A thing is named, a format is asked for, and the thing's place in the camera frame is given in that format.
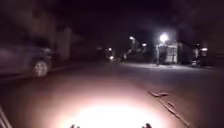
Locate building with metal gate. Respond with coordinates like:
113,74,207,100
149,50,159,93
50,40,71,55
156,40,224,67

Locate row of buildings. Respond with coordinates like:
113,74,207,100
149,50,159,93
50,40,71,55
39,26,101,63

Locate dark asphalt road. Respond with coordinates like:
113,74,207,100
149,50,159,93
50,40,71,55
0,60,224,128

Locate street lamp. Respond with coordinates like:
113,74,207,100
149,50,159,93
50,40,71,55
155,31,170,66

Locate dark car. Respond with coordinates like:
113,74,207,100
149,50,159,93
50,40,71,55
0,42,54,79

